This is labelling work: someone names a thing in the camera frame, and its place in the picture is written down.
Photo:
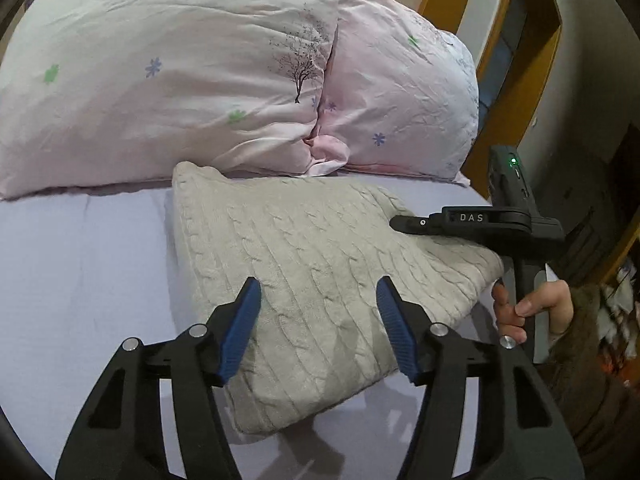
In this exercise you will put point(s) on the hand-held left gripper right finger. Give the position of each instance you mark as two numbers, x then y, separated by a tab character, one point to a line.
397	331

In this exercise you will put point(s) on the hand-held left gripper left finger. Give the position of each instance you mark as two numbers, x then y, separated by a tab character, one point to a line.
240	331

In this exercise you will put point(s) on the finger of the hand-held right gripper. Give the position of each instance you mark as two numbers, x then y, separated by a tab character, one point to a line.
412	223

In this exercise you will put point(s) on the person's right forearm brown sleeve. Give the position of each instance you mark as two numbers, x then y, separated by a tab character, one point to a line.
595	385

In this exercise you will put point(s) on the person's right hand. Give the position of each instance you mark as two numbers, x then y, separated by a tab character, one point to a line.
542	300

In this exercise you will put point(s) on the small pink floral pillow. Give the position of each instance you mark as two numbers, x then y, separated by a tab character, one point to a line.
400	95

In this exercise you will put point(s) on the lavender bed sheet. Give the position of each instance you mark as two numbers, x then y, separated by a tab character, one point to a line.
80	290

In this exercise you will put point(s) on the orange wooden headboard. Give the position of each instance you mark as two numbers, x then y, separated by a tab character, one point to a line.
540	20

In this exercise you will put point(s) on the large pink floral pillow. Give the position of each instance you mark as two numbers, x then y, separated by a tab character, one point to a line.
150	75

